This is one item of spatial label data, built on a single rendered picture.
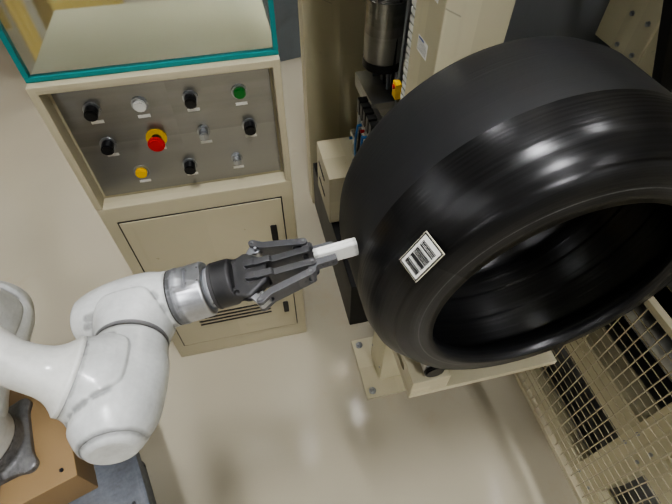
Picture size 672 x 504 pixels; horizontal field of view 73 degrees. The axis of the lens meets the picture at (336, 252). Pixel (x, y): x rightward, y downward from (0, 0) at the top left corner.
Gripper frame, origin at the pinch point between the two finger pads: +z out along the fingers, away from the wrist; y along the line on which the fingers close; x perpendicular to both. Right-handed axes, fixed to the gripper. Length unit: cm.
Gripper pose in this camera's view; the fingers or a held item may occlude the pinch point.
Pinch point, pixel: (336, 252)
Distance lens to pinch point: 72.2
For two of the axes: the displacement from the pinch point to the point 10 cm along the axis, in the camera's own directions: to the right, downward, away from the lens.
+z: 9.6, -2.7, 0.2
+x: 1.5, 6.0, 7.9
